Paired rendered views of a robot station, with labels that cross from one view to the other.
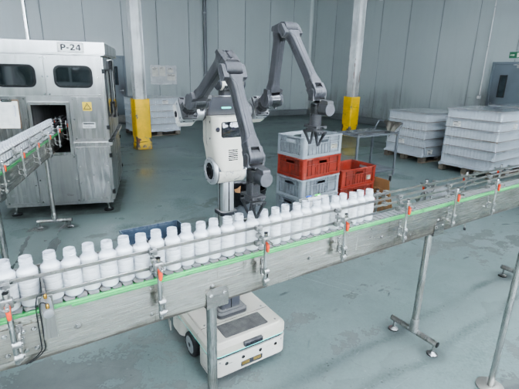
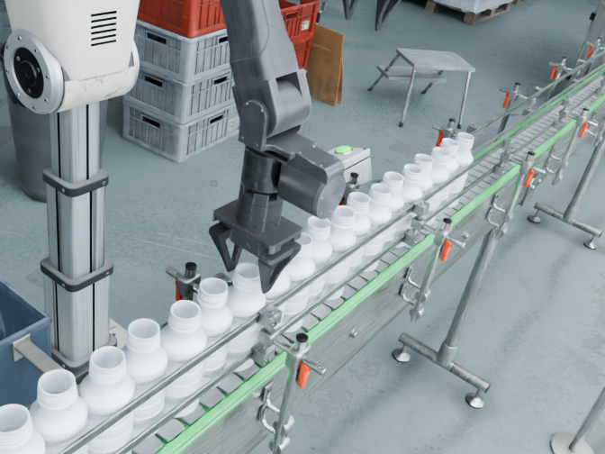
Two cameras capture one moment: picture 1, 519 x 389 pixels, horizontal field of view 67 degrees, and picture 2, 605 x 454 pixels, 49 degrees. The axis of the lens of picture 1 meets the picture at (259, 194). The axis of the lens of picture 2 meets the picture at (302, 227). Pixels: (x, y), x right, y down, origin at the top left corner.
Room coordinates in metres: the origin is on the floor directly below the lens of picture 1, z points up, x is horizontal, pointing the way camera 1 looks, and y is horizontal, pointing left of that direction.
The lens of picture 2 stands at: (0.89, 0.30, 1.71)
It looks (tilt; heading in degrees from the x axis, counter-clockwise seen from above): 32 degrees down; 334
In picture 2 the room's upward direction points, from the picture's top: 11 degrees clockwise
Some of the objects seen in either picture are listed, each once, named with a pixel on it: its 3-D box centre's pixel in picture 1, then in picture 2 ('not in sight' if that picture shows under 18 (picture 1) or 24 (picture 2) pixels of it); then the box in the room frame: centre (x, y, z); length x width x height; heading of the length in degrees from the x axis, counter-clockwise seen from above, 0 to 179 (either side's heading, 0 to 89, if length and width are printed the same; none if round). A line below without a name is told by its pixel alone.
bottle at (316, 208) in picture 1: (315, 216); (370, 227); (1.76, -0.27, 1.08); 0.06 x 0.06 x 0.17
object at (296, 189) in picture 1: (307, 182); (193, 38); (4.26, -0.54, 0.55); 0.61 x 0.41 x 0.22; 130
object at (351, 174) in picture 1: (347, 173); (263, 15); (4.74, -1.07, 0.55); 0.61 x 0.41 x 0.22; 126
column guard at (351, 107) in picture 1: (350, 116); not in sight; (11.65, -2.58, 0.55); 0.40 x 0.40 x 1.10; 33
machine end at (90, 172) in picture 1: (65, 124); not in sight; (5.27, 2.60, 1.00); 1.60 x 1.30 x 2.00; 15
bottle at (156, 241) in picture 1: (157, 250); not in sight; (1.34, 0.38, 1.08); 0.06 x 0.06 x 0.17
